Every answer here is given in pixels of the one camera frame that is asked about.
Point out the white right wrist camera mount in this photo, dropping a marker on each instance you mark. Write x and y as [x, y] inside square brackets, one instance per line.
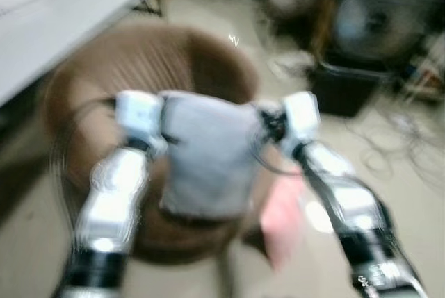
[301, 116]

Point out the pink pillow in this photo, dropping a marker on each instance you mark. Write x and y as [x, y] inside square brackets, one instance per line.
[281, 221]

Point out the brown round sofa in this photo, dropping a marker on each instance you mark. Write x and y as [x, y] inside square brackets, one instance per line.
[139, 58]

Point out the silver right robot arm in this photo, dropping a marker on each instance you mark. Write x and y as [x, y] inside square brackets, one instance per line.
[354, 208]

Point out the white table with black legs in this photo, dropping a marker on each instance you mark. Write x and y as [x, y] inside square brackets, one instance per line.
[62, 20]

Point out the black bin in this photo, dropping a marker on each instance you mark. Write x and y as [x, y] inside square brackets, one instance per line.
[348, 89]

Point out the grey pillow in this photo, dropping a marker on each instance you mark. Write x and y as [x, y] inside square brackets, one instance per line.
[208, 152]

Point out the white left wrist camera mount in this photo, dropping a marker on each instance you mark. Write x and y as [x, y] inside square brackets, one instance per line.
[138, 117]

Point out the white crumpled cloth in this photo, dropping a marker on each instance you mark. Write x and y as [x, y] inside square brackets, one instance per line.
[288, 65]

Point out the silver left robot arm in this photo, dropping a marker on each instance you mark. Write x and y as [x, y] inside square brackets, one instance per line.
[115, 201]

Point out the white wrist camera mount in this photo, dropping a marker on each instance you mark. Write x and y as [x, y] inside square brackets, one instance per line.
[138, 117]
[301, 116]

